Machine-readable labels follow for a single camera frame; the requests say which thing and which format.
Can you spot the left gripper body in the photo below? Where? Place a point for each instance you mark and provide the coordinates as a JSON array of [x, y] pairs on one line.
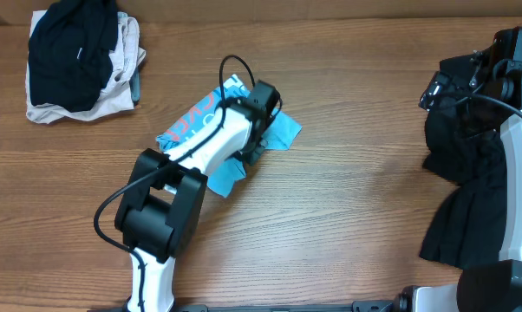
[[256, 152]]

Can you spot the light blue printed t-shirt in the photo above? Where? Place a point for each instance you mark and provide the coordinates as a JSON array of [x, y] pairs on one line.
[[279, 136]]

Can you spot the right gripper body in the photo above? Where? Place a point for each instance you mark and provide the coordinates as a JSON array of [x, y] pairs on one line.
[[437, 87]]

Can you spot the dark navy folded garment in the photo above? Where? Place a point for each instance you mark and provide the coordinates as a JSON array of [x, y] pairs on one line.
[[69, 61]]

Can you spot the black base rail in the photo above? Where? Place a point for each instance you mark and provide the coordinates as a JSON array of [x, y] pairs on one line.
[[282, 308]]

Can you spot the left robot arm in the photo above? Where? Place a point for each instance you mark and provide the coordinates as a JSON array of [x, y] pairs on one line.
[[159, 209]]

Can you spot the beige folded garment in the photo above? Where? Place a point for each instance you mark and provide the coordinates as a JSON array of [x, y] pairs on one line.
[[114, 98]]

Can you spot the black shirt on right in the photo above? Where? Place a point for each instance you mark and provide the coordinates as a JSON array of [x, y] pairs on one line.
[[469, 226]]

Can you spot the grey-blue folded garment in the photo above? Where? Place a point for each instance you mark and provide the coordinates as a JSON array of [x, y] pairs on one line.
[[129, 36]]

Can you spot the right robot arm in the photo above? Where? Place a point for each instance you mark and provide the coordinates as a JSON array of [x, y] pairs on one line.
[[496, 286]]

